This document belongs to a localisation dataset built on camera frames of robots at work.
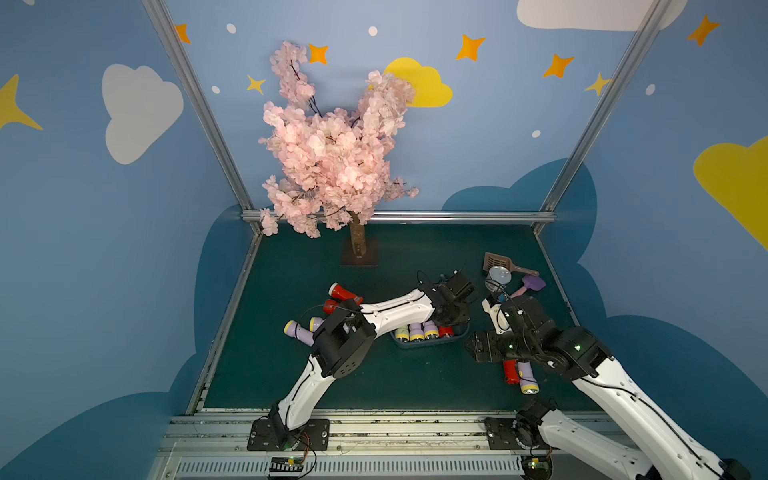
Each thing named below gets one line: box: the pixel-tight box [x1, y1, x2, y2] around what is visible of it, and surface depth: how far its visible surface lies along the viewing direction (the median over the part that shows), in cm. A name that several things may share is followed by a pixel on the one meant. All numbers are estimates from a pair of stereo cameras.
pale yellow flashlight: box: [395, 327, 409, 342], surface depth 90 cm
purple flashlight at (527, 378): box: [517, 361, 540, 395], surface depth 82 cm
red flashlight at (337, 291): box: [328, 282, 364, 305], surface depth 100 cm
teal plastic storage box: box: [390, 321, 472, 350], surface depth 90 cm
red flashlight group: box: [504, 360, 520, 385], surface depth 84 cm
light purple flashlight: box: [410, 322, 425, 341], surface depth 90 cm
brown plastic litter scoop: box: [482, 252, 540, 276], surface depth 113 cm
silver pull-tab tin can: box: [485, 266, 512, 292], surface depth 103 cm
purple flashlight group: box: [423, 320, 440, 340], surface depth 92 cm
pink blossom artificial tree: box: [259, 41, 419, 267], surface depth 73 cm
